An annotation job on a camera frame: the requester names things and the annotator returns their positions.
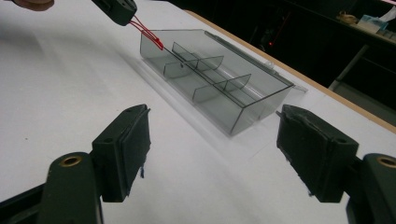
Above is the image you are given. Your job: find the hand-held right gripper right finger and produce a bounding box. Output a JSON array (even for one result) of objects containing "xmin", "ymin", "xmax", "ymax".
[{"xmin": 276, "ymin": 104, "xmax": 361, "ymax": 203}]

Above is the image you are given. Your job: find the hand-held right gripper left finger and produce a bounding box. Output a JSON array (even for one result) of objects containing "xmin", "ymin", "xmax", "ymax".
[{"xmin": 92, "ymin": 104, "xmax": 152, "ymax": 203}]

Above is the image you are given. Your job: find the red rubber band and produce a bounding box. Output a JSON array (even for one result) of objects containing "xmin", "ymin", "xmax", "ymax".
[{"xmin": 129, "ymin": 15, "xmax": 164, "ymax": 51}]

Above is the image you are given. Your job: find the clear plastic compartment box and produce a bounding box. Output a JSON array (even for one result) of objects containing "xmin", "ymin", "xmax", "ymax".
[{"xmin": 139, "ymin": 28, "xmax": 309, "ymax": 137}]

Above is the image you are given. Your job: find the white and blue packet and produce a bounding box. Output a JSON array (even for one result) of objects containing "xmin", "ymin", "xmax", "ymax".
[{"xmin": 357, "ymin": 7, "xmax": 396, "ymax": 34}]

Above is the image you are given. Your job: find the tan coiled cord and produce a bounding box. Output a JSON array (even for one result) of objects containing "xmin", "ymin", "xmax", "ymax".
[{"xmin": 337, "ymin": 10, "xmax": 359, "ymax": 25}]

